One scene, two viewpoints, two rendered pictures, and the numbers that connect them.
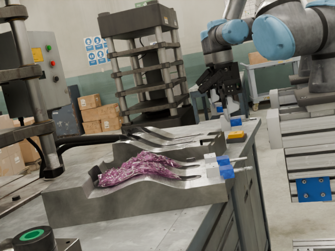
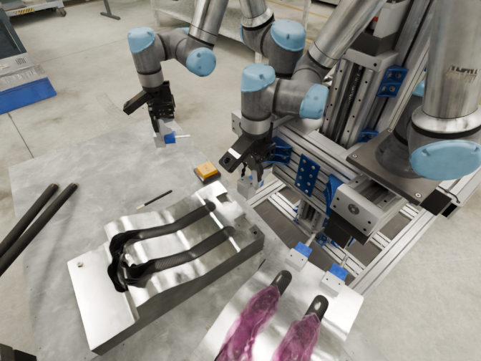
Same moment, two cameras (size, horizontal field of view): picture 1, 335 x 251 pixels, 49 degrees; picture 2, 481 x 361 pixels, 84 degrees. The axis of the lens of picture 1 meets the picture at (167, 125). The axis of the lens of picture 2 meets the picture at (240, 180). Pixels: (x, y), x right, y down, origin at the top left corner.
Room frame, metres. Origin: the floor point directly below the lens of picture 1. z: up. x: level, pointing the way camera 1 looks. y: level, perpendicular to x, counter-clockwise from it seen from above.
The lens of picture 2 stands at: (1.06, 0.26, 1.57)
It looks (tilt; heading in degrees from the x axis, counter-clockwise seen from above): 48 degrees down; 303
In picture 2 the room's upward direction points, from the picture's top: straight up
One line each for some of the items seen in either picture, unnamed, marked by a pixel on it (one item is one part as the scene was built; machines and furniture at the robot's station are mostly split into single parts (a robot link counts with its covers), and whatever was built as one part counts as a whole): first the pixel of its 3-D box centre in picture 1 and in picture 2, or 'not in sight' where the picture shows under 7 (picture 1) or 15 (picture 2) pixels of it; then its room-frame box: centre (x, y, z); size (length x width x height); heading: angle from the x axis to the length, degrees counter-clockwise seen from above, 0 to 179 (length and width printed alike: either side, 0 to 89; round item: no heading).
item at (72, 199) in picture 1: (139, 181); (268, 349); (1.08, 0.12, 0.86); 0.50 x 0.26 x 0.11; 85
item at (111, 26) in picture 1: (153, 75); not in sight; (6.03, 0.06, 1.03); 1.54 x 0.94 x 2.06; 165
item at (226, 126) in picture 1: (238, 121); (257, 180); (1.34, -0.26, 0.93); 0.13 x 0.05 x 0.05; 76
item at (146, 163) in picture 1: (138, 167); (268, 342); (1.09, 0.11, 0.90); 0.26 x 0.18 x 0.08; 85
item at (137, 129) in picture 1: (157, 136); (171, 241); (1.43, 0.05, 0.92); 0.35 x 0.16 x 0.09; 68
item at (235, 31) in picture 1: (236, 31); (301, 96); (1.25, -0.29, 1.25); 0.11 x 0.11 x 0.08; 14
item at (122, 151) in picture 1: (157, 147); (167, 249); (1.44, 0.06, 0.87); 0.50 x 0.26 x 0.14; 68
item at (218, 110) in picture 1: (224, 108); (172, 137); (1.72, -0.28, 0.93); 0.13 x 0.05 x 0.05; 40
